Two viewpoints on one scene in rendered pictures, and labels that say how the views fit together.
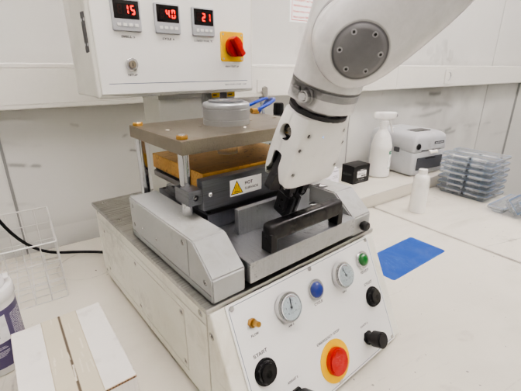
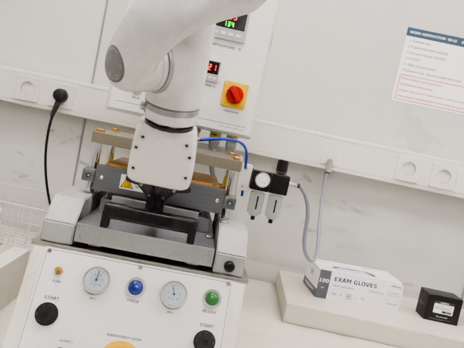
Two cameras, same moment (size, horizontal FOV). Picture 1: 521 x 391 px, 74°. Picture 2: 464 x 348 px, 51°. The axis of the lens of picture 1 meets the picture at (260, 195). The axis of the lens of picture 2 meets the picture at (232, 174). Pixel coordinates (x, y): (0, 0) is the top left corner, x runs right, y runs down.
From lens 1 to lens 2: 0.61 m
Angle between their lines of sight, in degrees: 38
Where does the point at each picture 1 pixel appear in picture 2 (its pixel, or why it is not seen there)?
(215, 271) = (51, 215)
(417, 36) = (135, 56)
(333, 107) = (153, 115)
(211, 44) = (213, 89)
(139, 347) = not seen: hidden behind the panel
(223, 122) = not seen: hidden behind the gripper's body
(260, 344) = (55, 291)
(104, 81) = (112, 97)
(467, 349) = not seen: outside the picture
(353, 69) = (111, 74)
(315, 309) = (126, 304)
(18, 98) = (101, 112)
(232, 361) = (28, 286)
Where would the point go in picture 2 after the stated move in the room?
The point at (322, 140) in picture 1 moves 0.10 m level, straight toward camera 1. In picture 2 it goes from (158, 145) to (99, 135)
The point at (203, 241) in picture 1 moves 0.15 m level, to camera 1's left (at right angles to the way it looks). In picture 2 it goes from (62, 197) to (14, 177)
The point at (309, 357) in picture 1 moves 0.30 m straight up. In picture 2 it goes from (93, 337) to (132, 139)
